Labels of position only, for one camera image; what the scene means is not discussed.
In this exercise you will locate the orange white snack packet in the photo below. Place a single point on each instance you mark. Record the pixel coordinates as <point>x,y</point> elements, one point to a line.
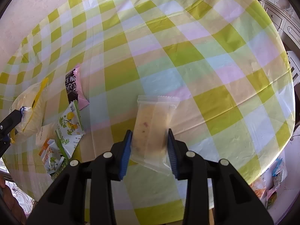
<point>50,157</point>

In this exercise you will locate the pale bar clear packet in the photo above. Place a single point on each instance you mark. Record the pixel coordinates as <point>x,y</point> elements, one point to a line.
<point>150,126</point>

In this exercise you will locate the grey drawer cabinet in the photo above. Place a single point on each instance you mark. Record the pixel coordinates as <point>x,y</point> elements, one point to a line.
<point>276,16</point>

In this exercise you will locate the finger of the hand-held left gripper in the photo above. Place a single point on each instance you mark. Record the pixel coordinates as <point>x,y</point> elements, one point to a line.
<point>4,143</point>
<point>11,119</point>

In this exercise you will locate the white snack packet black print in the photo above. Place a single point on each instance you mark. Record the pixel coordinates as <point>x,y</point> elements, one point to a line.
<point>45,133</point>

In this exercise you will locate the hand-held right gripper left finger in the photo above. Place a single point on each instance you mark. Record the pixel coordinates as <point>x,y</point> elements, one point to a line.
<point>125,154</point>

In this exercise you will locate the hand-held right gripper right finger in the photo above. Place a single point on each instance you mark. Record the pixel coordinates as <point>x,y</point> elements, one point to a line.
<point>172,154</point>

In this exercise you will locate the green checked tablecloth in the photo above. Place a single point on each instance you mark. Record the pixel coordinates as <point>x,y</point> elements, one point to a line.
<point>187,51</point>

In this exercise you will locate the white chair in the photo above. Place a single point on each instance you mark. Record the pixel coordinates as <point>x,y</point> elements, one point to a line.
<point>294,68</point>

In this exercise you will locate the ornate white cabinet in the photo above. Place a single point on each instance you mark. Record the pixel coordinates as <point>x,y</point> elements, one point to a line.
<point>18,193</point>

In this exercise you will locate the blue white snack packet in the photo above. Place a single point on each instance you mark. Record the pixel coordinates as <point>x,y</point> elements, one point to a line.
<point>279,171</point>

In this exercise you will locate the green pink snack packet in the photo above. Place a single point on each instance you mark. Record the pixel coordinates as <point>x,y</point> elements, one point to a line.
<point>271,200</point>

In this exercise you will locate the white cake yellow stripe packet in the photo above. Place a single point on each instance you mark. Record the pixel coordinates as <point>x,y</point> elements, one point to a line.
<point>32,107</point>

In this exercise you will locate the green white snack packet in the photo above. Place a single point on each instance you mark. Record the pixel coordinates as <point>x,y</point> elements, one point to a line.
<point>70,121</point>
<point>68,143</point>

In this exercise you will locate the black pink snack packet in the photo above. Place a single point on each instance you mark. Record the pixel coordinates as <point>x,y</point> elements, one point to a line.
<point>72,86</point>

